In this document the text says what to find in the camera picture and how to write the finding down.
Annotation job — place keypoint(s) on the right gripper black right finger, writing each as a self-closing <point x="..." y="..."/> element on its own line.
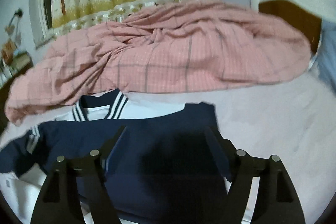
<point x="277" y="200"/>

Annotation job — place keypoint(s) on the pink bed sheet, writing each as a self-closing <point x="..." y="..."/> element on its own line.
<point x="294" y="120"/>

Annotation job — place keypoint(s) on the pink plaid quilt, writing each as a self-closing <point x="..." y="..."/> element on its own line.
<point x="194" y="46"/>

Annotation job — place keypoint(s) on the white wooden headboard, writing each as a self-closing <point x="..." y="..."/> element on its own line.
<point x="304" y="15"/>

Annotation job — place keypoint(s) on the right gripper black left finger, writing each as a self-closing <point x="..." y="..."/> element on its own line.
<point x="59" y="202"/>

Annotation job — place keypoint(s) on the stack of books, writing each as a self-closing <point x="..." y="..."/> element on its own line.
<point x="16" y="58"/>

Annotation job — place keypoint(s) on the blue floral pillow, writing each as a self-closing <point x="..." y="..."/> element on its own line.
<point x="324" y="60"/>

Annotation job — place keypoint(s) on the navy and white jacket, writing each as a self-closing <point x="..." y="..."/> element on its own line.
<point x="164" y="168"/>

